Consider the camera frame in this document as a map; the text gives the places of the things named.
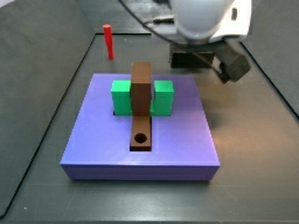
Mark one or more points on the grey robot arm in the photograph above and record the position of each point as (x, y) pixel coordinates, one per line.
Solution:
(205, 21)

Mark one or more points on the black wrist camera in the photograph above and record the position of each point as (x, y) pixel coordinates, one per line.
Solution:
(232, 62)

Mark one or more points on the red peg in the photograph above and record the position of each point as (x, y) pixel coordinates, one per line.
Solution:
(108, 38)

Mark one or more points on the brown L-shaped bracket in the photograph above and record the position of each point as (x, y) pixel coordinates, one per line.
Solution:
(140, 103)

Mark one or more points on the purple base block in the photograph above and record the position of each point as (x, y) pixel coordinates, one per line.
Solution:
(105, 151)

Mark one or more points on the green block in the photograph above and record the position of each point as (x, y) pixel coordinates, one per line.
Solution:
(161, 103)

